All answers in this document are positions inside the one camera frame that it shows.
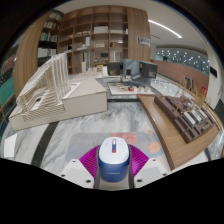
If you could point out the long ceiling light strip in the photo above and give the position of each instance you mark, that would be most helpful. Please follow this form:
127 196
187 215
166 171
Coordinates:
165 28

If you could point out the brown model on wooden board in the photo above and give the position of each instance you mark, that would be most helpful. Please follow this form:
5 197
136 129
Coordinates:
166 133

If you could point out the dark recessed bookshelf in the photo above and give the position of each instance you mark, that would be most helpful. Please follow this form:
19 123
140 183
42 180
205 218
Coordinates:
48 40

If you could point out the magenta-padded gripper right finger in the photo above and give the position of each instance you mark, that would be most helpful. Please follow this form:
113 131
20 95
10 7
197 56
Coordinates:
138 161

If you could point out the small white site model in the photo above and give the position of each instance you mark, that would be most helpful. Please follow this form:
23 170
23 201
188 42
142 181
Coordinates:
128 89

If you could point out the bookshelf with teal books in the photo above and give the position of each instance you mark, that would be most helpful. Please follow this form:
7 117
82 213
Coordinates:
6 93

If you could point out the wooden wall shelf unit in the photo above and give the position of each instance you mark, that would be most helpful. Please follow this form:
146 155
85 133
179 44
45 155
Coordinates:
100 33

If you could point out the beige architectural building model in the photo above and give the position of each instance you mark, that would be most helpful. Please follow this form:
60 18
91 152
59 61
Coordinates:
83 100

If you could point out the white wall poster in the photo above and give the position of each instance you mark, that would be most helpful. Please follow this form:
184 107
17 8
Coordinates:
144 41

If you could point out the white and blue computer mouse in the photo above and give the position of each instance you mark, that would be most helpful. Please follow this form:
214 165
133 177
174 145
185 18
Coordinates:
114 160

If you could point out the group of small ceiling lights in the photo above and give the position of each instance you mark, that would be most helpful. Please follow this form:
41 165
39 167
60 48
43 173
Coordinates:
181 58

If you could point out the dark grey building model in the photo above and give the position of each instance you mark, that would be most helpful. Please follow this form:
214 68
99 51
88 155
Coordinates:
146 69

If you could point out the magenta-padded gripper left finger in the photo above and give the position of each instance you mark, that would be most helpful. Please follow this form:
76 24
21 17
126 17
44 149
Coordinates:
90 163

